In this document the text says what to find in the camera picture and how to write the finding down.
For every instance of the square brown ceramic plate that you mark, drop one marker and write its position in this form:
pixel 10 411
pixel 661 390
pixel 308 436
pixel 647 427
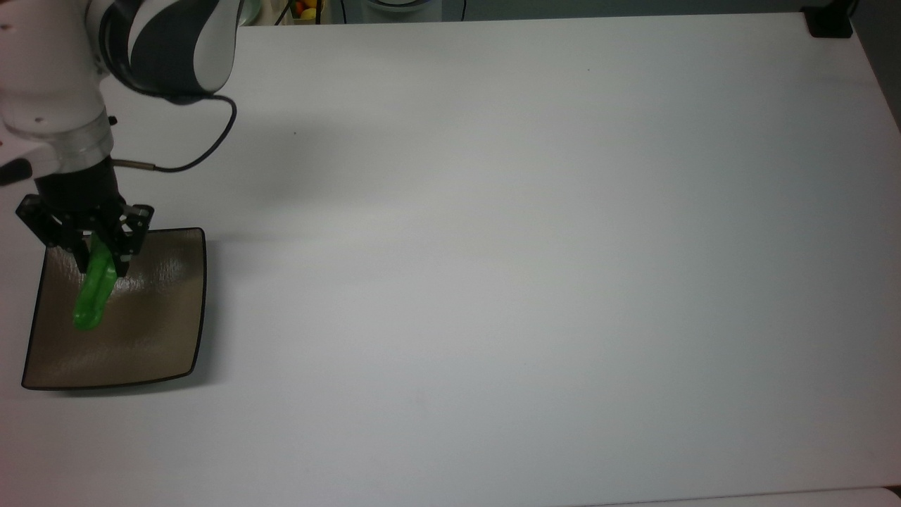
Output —
pixel 148 324

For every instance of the green chili pepper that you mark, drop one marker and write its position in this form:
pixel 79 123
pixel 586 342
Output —
pixel 93 296

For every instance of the black corner clamp block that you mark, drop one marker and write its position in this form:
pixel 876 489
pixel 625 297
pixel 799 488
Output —
pixel 829 22

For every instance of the yellow and red toy fruit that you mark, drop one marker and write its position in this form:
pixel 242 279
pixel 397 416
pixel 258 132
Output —
pixel 307 10

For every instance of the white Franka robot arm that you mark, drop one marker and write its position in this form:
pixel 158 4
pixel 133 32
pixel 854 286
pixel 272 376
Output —
pixel 49 77

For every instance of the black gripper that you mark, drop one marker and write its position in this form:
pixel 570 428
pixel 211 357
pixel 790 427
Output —
pixel 74 201

